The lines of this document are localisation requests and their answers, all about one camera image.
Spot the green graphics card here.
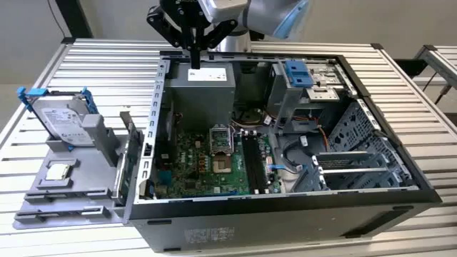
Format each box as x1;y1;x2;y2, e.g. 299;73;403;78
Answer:
113;111;145;207

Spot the thin black wall cable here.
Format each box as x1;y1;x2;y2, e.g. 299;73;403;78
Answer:
46;0;66;38

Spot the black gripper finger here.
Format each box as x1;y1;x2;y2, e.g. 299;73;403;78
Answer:
145;5;195;69
194;20;239;69

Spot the black upright post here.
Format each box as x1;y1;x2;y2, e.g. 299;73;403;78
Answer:
54;0;94;45

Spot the round chassis speaker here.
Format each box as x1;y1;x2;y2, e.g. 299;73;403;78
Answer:
242;107;265;124

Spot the hard disk in blue carrier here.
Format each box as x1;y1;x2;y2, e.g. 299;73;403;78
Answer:
15;86;98;150

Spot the grey parts rack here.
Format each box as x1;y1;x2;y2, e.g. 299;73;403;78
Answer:
11;112;145;230

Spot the CPU socket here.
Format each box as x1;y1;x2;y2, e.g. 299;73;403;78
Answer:
211;155;234;175

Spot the blue expansion slot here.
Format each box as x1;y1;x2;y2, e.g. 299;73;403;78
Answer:
181;189;239;199

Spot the orange wire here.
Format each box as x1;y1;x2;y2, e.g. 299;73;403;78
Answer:
309;114;329;153

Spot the black table connector block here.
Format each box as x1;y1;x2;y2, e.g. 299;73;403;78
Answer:
394;57;427;79

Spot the black RAM slot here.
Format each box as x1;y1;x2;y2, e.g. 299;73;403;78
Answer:
241;130;263;195
249;130;271;194

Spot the empty blue disk carrier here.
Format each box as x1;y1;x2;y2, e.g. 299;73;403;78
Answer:
283;60;311;88

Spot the metal socket cover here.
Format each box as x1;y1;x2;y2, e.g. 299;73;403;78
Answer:
207;124;235;156

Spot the silver CPU chip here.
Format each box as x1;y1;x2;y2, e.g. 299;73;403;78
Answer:
43;163;71;180

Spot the metal slat side table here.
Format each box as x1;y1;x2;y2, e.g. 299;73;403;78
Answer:
412;44;457;89

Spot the grey metal disk bay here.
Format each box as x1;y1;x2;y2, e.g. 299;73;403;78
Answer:
265;63;353;134

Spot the green motherboard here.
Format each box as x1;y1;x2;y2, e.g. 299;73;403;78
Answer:
153;130;286;199

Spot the dark RAM stick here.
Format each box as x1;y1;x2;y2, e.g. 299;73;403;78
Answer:
15;209;105;220
23;190;107;200

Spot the grey power supply unit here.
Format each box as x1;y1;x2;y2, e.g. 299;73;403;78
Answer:
166;62;235;132

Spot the black looped wire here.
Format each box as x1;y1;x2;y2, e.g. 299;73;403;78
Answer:
281;135;311;175

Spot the open black PC case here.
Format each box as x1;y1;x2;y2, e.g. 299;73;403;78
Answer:
122;50;443;254

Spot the blue flat wire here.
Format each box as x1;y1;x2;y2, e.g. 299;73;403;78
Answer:
265;163;299;172

